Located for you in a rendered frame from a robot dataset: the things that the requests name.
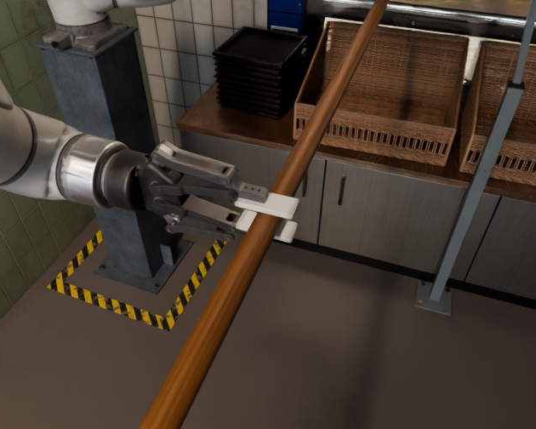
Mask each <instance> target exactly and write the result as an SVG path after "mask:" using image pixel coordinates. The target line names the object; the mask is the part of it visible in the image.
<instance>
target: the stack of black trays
mask: <svg viewBox="0 0 536 429"><path fill-rule="evenodd" d="M307 38H308V37H307V36H302V35H297V34H291V33H286V32H280V31H271V30H266V29H260V28H255V27H250V26H243V27H242V28H241V29H240V30H239V31H237V32H236V33H235V34H234V35H232V36H231V37H230V38H229V39H228V40H226V41H225V42H224V43H223V44H221V45H220V46H219V47H218V48H217V49H216V50H215V51H214V52H213V53H212V55H213V56H215V57H214V58H213V60H217V61H216V62H215V63H214V65H216V66H218V67H216V68H215V69H214V71H217V73H216V74H215V75H214V77H217V80H216V81H215V83H219V85H218V86H217V87H216V88H218V89H219V90H218V91H217V92H216V94H219V95H218V96H217V97H216V98H215V99H218V100H219V101H218V102H217V103H218V104H220V106H222V107H225V108H229V109H232V110H237V111H240V112H246V113H251V114H254V115H258V116H262V117H268V118H272V119H276V120H278V119H279V118H280V116H281V115H282V114H283V113H284V112H285V111H286V110H287V109H288V107H289V106H290V105H291V103H292V102H293V101H294V100H295V98H296V97H297V96H296V95H298V94H299V90H300V88H301V86H300V85H302V83H303V82H304V81H303V80H304V79H305V73H306V72H307V71H305V70H302V69H303V68H304V66H305V64H304V63H305V61H306V60H307V59H303V58H304V57H305V56H306V53H305V51H306V50H307V49H306V48H304V46H305V45H306V44H307V43H305V41H306V40H307Z"/></svg>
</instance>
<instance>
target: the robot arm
mask: <svg viewBox="0 0 536 429"><path fill-rule="evenodd" d="M47 1H48V5H49V7H50V10H51V12H52V14H53V17H54V22H55V26H56V30H55V31H52V32H50V33H49V34H47V35H45V36H43V41H44V42H45V43H52V45H53V48H55V49H64V48H68V47H74V48H79V49H85V50H87V51H95V50H97V49H98V48H99V46H101V45H102V44H104V43H106V42H107V41H109V40H111V39H112V38H114V37H115V36H116V35H118V34H120V33H122V32H124V31H126V30H127V29H128V28H127V25H125V24H123V23H115V22H111V19H110V16H109V14H108V11H110V10H112V9H116V8H146V7H154V6H160V5H165V4H169V3H172V2H174V1H176V0H47ZM222 173H224V174H222ZM237 173H238V168H237V167H236V166H234V165H231V164H228V163H223V162H221V161H218V160H214V159H212V158H209V157H204V156H201V155H198V154H195V153H192V152H188V151H184V150H181V149H179V148H178V147H176V146H174V145H172V144H171V143H169V142H167V141H166V140H163V141H162V142H161V143H160V144H159V145H158V146H157V147H156V148H155V149H154V151H153V152H152V153H151V155H149V154H146V153H143V152H136V151H132V150H129V149H128V147H127V146H126V145H124V144H123V143H122V142H119V141H115V140H108V139H104V138H100V137H98V136H95V135H92V134H84V133H82V132H80V131H78V130H77V129H75V128H73V127H72V126H69V125H66V124H65V123H63V122H61V121H60V120H57V119H54V118H51V117H46V116H44V115H41V114H38V113H35V112H31V111H29V110H26V109H24V108H22V107H19V106H17V105H14V102H13V99H12V97H11V96H10V94H9V92H8V91H7V89H6V88H5V87H4V85H3V82H2V80H1V78H0V189H4V190H5V191H8V192H12V193H16V194H19V195H22V196H26V197H34V198H44V199H49V200H70V201H72V202H74V203H83V204H86V205H89V206H93V207H96V208H99V209H113V208H115V207H117V208H120V209H126V210H129V211H133V212H139V211H143V210H150V211H152V212H154V213H155V214H157V215H161V216H163V217H164V219H165V220H166V221H167V222H168V225H167V227H166V231H167V232H169V233H177V232H183V233H188V234H192V235H197V236H201V237H209V238H213V239H218V240H222V241H226V242H233V241H234V239H235V237H236V235H237V234H238V233H239V232H243V233H246V232H247V231H248V228H249V227H250V225H251V224H252V222H253V220H254V218H255V216H256V215H257V212H254V211H259V212H262V213H266V214H269V215H275V216H279V217H283V218H287V219H290V220H291V219H293V217H294V215H295V213H296V211H297V209H298V207H299V204H300V200H299V199H298V198H293V197H287V196H283V195H279V194H276V193H271V192H268V189H266V188H264V187H262V186H255V185H251V184H247V183H244V182H243V181H242V180H240V179H239V177H238V175H237ZM197 195H199V196H206V197H219V198H226V199H229V202H230V203H233V202H234V200H235V199H236V198H237V199H236V200H235V206H237V207H241V208H245V210H243V212H242V213H241V214H240V213H238V212H236V211H233V210H230V209H227V208H224V207H222V206H219V205H217V204H214V203H211V202H208V201H206V200H203V199H201V198H198V197H197ZM246 209H251V210H254V211H250V210H246ZM290 220H282V223H281V225H280V226H279V228H278V230H277V233H276V235H275V237H274V238H275V239H277V240H281V241H284V242H287V243H291V242H292V241H293V238H294V235H295V233H296V231H297V229H298V227H299V224H298V223H296V222H292V221H290Z"/></svg>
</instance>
